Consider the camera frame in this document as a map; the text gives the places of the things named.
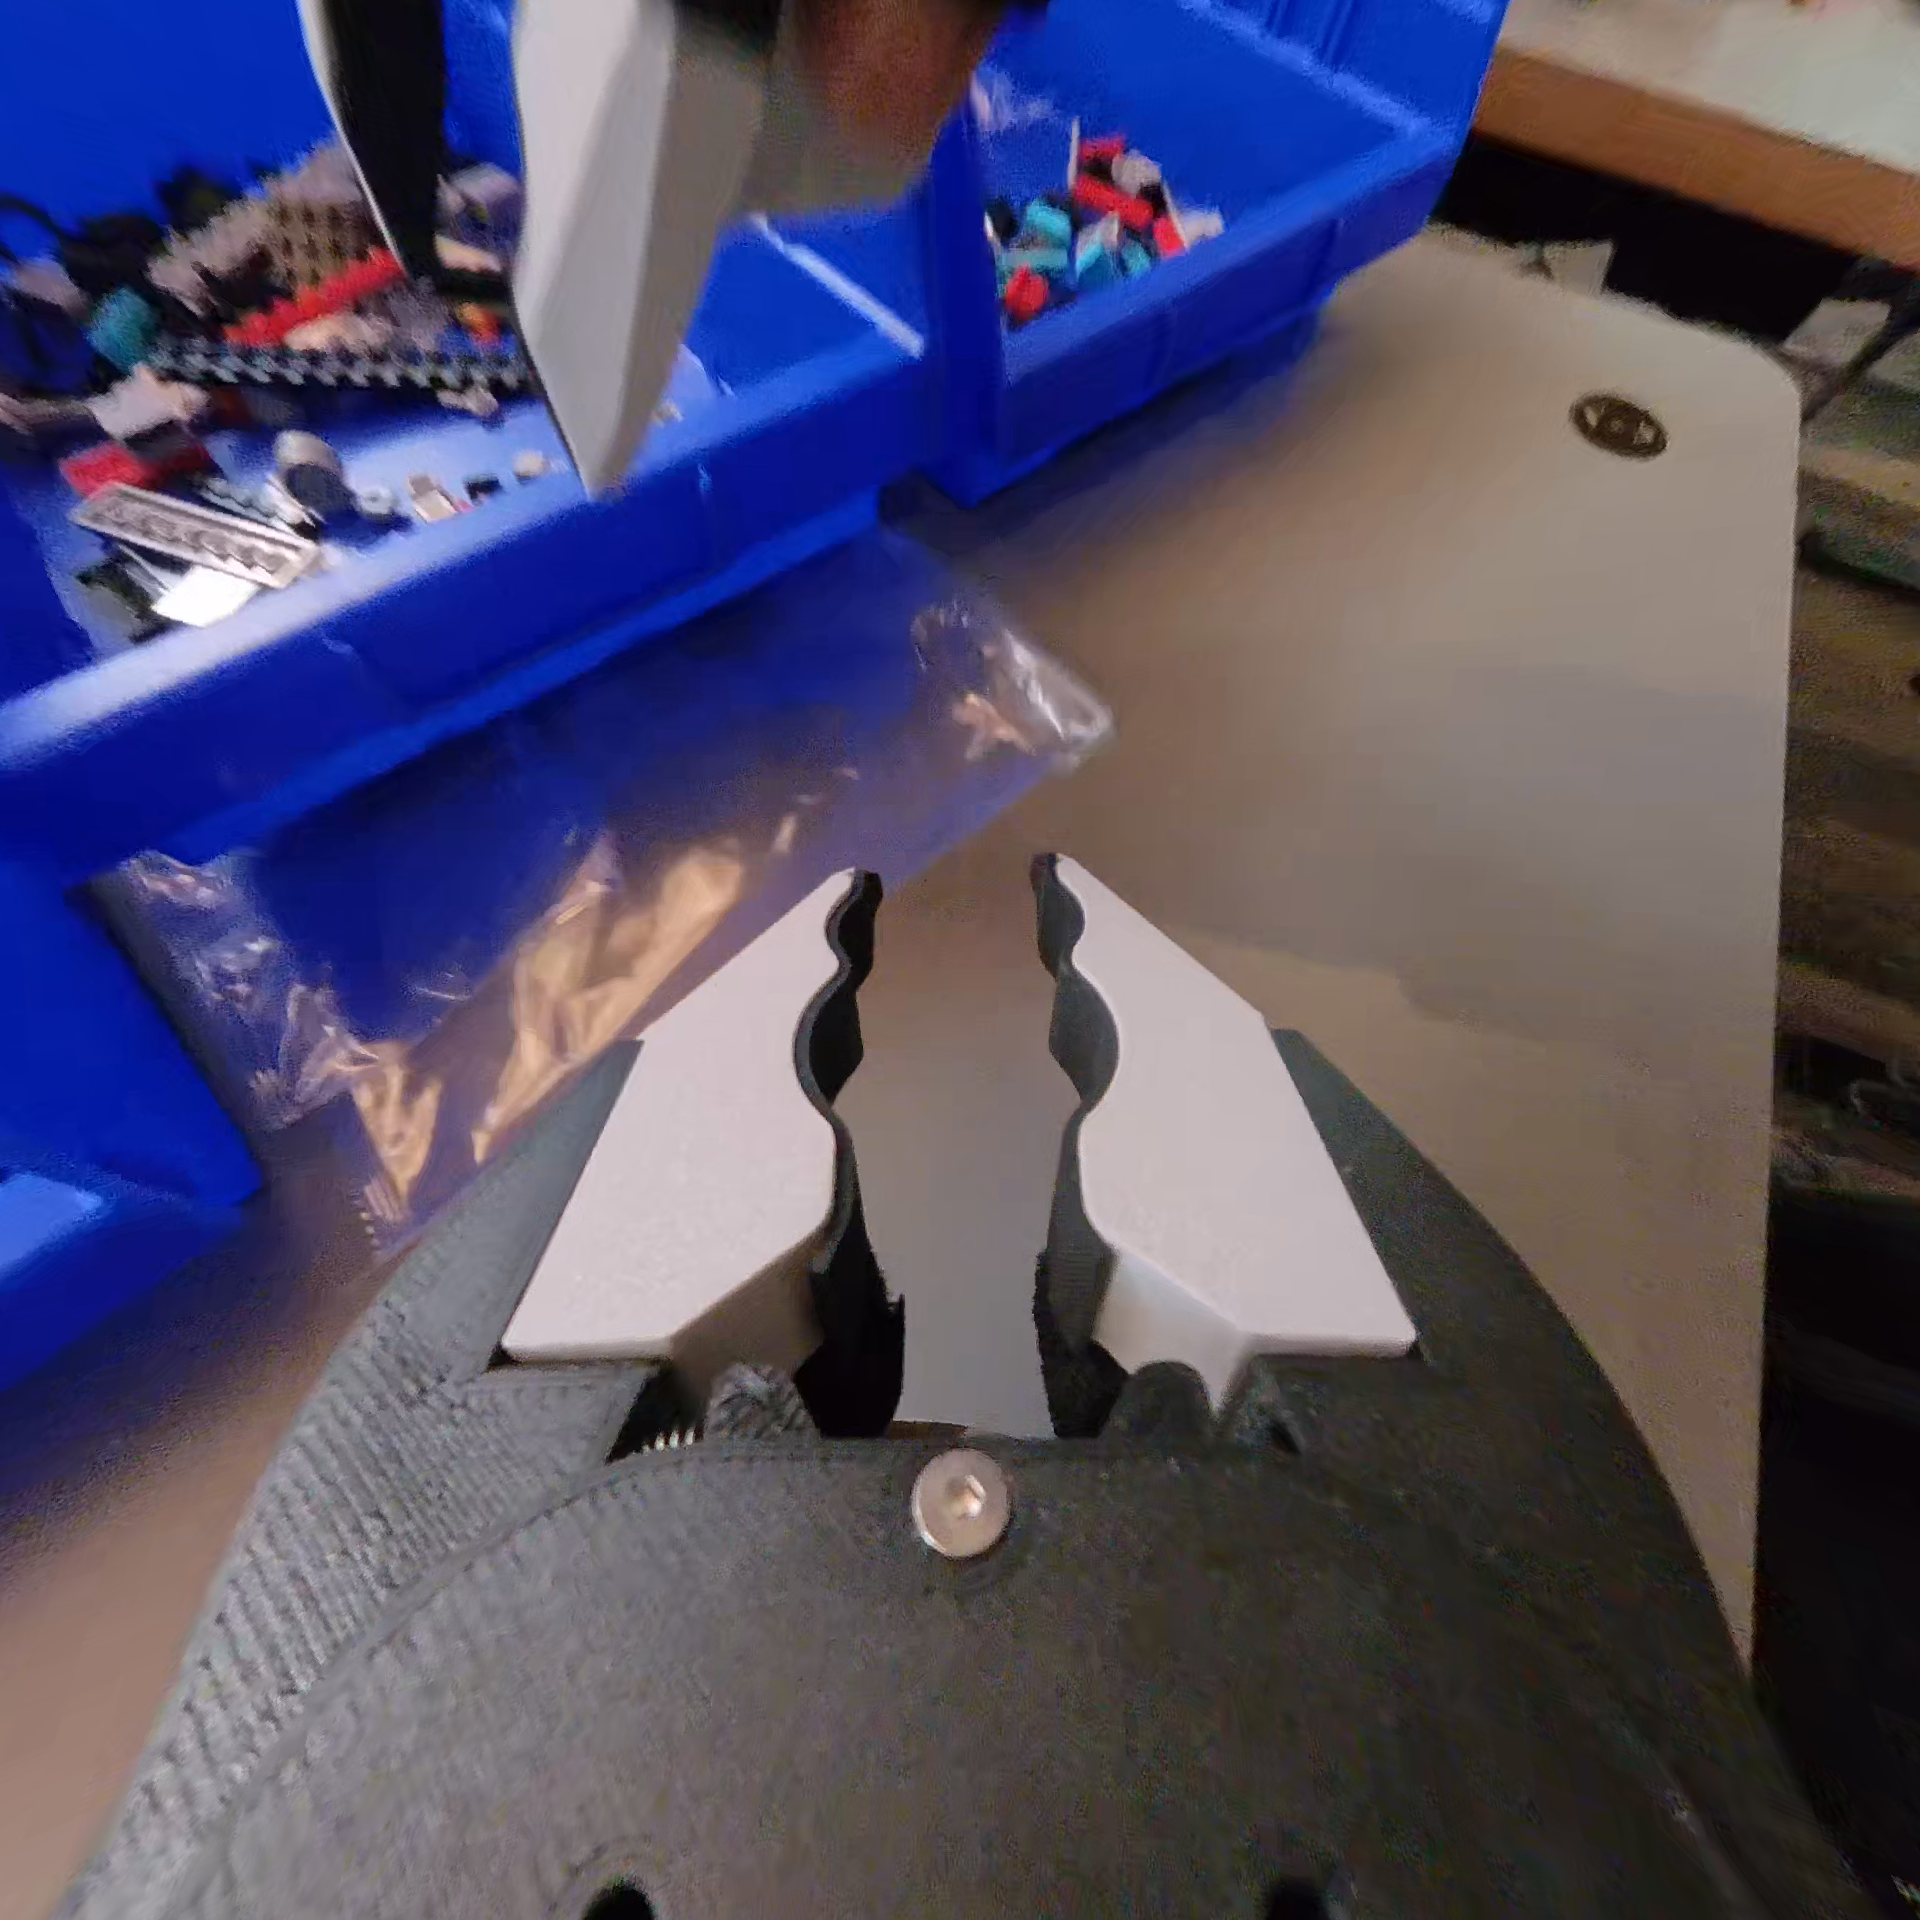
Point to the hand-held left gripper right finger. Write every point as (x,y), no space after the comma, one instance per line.
(1243,1202)

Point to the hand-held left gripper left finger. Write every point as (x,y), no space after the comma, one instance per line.
(675,1202)

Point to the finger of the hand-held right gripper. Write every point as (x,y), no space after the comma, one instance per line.
(615,225)
(382,121)

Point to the clear plastic parts bag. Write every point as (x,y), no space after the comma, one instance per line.
(675,869)

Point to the grey desk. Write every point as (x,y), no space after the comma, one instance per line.
(1425,750)

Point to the pile of small mixed bricks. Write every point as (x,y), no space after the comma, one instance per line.
(299,331)

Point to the pile of teal red bricks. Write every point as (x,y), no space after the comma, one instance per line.
(1093,225)

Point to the grey table with wooden edge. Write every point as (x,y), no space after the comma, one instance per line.
(1726,60)

